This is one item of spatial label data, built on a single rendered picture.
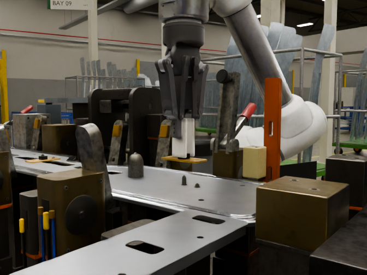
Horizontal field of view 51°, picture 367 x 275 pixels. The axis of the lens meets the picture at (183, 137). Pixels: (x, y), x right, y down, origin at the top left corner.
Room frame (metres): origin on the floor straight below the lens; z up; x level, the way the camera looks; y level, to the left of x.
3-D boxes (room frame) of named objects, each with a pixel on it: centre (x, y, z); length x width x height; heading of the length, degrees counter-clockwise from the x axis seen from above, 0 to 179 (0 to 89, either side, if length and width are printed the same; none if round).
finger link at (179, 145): (0.69, 0.01, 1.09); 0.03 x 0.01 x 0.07; 52
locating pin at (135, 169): (0.78, 0.10, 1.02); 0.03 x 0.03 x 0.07
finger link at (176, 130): (0.67, 0.02, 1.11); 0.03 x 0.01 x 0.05; 142
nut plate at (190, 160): (0.70, 0.00, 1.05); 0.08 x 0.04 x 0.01; 52
